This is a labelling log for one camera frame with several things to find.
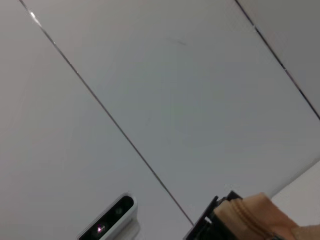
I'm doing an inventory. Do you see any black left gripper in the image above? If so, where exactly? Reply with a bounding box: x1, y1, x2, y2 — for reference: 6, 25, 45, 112
183, 190, 244, 240

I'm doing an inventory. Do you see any khaki canvas food bag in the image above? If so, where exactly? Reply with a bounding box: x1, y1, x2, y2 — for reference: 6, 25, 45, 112
212, 192, 320, 240

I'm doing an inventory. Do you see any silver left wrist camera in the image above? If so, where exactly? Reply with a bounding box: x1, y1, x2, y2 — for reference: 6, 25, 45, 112
76, 193, 139, 240

